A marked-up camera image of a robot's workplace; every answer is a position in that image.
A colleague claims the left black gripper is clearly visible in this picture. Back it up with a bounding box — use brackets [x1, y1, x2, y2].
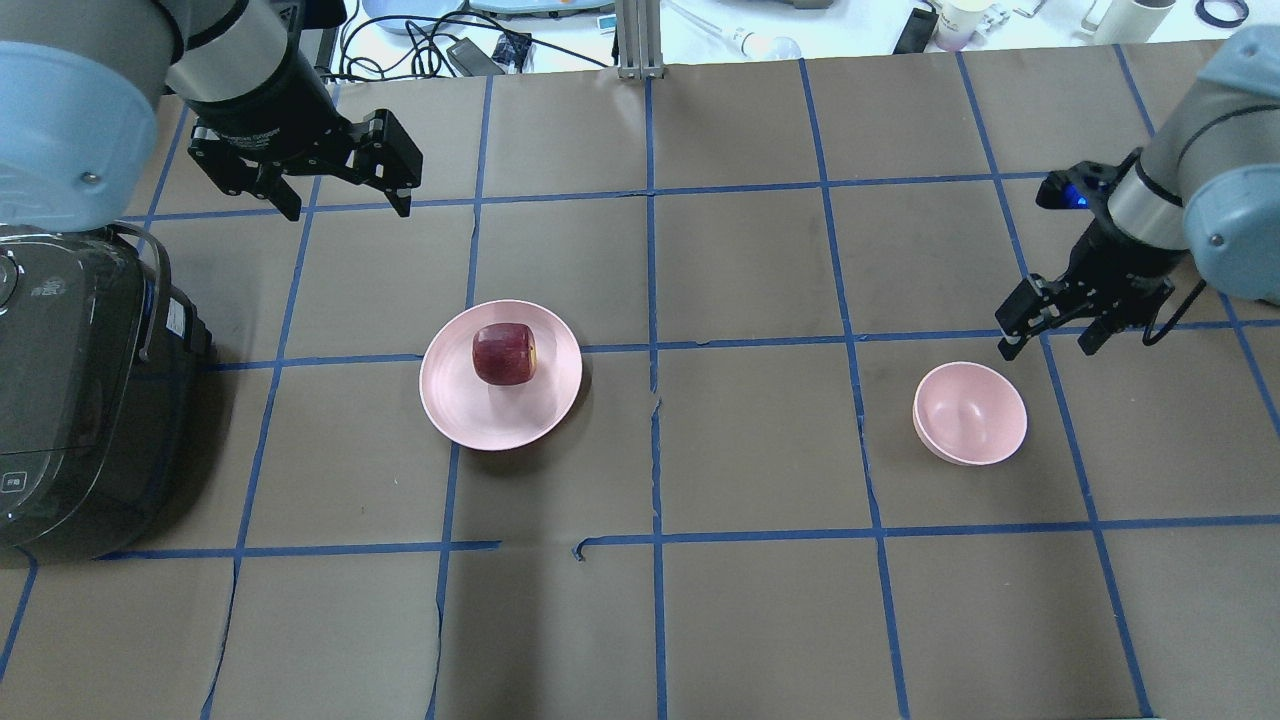
[187, 95, 424, 222]

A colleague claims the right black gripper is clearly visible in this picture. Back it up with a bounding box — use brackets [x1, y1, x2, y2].
[995, 149, 1187, 361]

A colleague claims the red apple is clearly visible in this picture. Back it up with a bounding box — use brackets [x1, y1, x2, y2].
[471, 322, 538, 387]

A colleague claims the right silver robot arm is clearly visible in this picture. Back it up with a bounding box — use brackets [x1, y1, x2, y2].
[995, 26, 1279, 360]

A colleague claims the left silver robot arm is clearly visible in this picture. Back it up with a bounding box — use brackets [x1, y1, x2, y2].
[1, 1, 422, 233]

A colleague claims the pink bowl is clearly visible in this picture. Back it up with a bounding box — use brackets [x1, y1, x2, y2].
[911, 361, 1029, 468]

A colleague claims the pink plate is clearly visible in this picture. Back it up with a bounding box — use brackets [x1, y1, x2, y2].
[419, 299, 584, 451]

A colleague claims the dark grey rice cooker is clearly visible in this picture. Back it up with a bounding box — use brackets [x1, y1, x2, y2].
[1, 224, 212, 569]

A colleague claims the white cup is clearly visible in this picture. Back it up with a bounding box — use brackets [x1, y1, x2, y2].
[932, 0, 995, 53]

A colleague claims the aluminium frame post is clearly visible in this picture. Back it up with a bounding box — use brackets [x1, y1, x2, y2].
[614, 0, 666, 81]

